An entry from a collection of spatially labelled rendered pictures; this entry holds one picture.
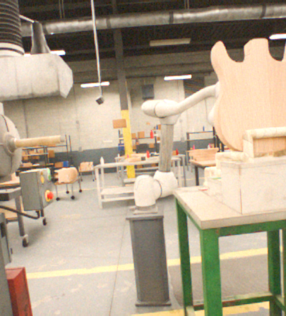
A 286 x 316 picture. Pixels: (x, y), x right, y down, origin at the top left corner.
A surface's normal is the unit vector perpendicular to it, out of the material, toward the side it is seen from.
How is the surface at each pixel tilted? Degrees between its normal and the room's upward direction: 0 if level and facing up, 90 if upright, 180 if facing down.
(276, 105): 89
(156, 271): 90
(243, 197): 90
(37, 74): 90
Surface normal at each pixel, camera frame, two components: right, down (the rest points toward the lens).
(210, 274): 0.03, 0.07
